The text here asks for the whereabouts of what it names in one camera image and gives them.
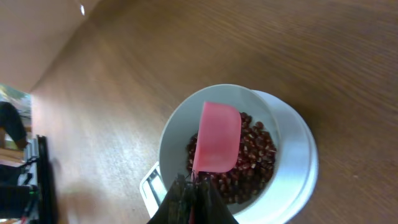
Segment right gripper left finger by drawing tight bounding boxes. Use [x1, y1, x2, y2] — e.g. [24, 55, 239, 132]
[147, 174, 195, 224]

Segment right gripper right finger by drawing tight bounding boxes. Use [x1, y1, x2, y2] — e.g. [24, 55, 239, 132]
[193, 180, 238, 224]

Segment pink measuring scoop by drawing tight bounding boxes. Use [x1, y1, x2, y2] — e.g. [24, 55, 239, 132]
[191, 102, 241, 180]

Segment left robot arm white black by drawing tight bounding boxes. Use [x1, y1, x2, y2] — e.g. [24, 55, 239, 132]
[1, 135, 58, 224]

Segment white digital kitchen scale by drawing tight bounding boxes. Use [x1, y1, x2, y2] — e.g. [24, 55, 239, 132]
[139, 90, 318, 223]

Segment white round bowl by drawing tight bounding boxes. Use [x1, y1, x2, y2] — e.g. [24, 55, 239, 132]
[158, 83, 282, 215]

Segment red beans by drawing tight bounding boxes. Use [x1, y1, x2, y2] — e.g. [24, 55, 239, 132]
[197, 112, 277, 204]

